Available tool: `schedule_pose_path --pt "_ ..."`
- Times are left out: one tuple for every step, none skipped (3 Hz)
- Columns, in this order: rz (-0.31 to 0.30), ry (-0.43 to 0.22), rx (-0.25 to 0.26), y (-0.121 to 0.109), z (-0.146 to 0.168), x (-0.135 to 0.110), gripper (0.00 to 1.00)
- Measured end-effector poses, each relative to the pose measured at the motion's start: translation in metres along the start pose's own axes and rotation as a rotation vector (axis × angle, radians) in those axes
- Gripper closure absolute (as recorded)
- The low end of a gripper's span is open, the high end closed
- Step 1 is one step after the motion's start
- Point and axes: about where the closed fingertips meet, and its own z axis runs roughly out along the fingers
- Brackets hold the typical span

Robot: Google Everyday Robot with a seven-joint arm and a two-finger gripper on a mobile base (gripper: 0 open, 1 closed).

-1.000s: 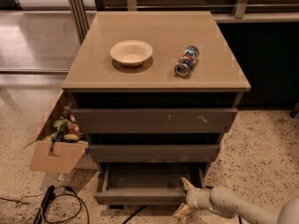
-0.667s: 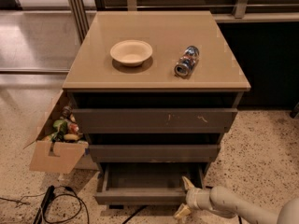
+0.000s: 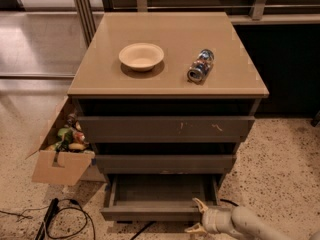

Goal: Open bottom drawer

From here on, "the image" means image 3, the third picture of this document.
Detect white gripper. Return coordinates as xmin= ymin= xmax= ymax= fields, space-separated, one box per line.
xmin=184 ymin=198 xmax=235 ymax=234

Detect grey bottom drawer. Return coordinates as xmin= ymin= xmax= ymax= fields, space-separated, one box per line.
xmin=101 ymin=174 xmax=219 ymax=222

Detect grey drawer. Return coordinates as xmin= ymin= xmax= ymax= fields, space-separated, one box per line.
xmin=101 ymin=174 xmax=219 ymax=222
xmin=79 ymin=116 xmax=255 ymax=143
xmin=96 ymin=155 xmax=236 ymax=174

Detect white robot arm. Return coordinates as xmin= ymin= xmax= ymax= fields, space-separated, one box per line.
xmin=185 ymin=198 xmax=293 ymax=240

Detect grey middle drawer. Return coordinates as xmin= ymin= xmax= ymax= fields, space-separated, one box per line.
xmin=96 ymin=155 xmax=236 ymax=174

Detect grey three-drawer cabinet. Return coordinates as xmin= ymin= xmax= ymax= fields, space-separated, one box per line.
xmin=67 ymin=11 xmax=270 ymax=198

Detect grey top drawer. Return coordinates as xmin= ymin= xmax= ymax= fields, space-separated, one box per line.
xmin=79 ymin=116 xmax=255 ymax=143

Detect cardboard box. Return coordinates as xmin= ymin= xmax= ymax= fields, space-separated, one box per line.
xmin=27 ymin=97 xmax=94 ymax=186

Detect blue soda can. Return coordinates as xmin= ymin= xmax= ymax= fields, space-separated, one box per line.
xmin=187 ymin=49 xmax=214 ymax=84

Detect colourful toys in box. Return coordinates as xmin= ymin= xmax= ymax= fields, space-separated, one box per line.
xmin=46 ymin=113 xmax=89 ymax=153

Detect black power strip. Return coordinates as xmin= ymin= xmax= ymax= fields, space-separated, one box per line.
xmin=34 ymin=198 xmax=59 ymax=240

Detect white paper bowl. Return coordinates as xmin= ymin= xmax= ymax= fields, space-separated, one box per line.
xmin=119 ymin=43 xmax=164 ymax=72

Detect thick black floor cable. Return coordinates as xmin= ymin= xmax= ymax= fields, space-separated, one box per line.
xmin=129 ymin=198 xmax=240 ymax=240

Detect thin black looped cable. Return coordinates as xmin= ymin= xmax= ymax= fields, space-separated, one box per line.
xmin=45 ymin=199 xmax=97 ymax=240

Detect metal railing frame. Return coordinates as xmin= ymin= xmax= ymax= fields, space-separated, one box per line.
xmin=75 ymin=0 xmax=320 ymax=40

